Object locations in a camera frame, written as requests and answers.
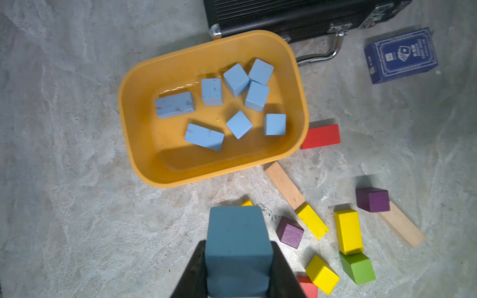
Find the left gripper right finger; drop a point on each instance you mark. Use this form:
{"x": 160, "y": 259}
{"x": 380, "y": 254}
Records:
{"x": 283, "y": 282}

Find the black ribbed case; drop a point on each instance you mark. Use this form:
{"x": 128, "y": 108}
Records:
{"x": 296, "y": 21}

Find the red flat block top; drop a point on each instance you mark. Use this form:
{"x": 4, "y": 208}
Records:
{"x": 321, "y": 137}

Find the yellow long block right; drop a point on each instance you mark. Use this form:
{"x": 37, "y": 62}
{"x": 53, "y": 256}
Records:
{"x": 348, "y": 232}

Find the light blue block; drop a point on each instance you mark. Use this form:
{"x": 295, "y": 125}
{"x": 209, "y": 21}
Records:
{"x": 175, "y": 105}
{"x": 203, "y": 137}
{"x": 257, "y": 96}

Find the yellow cube lower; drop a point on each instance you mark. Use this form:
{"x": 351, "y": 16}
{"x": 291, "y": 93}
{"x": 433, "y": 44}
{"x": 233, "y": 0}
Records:
{"x": 322, "y": 275}

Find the red long block bottom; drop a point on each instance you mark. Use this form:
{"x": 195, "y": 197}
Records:
{"x": 308, "y": 287}

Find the natural wood block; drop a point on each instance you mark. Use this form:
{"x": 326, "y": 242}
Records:
{"x": 285, "y": 186}
{"x": 402, "y": 225}

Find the green cube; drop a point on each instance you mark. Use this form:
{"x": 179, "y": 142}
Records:
{"x": 358, "y": 267}

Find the purple cube centre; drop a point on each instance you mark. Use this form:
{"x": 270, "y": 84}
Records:
{"x": 289, "y": 232}

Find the blue card deck box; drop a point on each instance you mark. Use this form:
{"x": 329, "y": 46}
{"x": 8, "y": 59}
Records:
{"x": 401, "y": 56}

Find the natural wood block right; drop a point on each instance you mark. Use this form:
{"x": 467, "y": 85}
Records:
{"x": 402, "y": 225}

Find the yellow block centre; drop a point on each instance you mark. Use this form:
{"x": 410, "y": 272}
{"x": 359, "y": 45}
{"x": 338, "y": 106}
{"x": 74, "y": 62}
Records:
{"x": 312, "y": 221}

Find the natural wood block upper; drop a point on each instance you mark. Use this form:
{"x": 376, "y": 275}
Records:
{"x": 285, "y": 186}

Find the purple cube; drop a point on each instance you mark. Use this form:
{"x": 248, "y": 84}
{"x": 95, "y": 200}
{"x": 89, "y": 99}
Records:
{"x": 373, "y": 199}
{"x": 289, "y": 232}

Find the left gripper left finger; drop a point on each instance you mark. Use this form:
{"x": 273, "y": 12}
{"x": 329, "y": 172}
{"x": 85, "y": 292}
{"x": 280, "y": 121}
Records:
{"x": 193, "y": 282}

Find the purple cube right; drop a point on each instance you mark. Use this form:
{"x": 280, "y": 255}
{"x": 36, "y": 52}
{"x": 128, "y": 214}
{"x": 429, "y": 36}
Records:
{"x": 373, "y": 199}

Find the yellow plastic bin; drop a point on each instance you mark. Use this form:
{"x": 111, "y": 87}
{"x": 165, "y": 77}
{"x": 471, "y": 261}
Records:
{"x": 157, "y": 149}

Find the light blue cube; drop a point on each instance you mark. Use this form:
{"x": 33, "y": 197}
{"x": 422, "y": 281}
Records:
{"x": 238, "y": 253}
{"x": 239, "y": 125}
{"x": 211, "y": 90}
{"x": 261, "y": 72}
{"x": 274, "y": 124}
{"x": 236, "y": 80}

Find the yellow long block left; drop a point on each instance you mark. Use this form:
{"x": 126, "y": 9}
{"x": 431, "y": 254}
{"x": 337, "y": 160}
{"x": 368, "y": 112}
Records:
{"x": 247, "y": 203}

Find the yellow long block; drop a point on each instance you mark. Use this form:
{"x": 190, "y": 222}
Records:
{"x": 247, "y": 203}
{"x": 348, "y": 232}

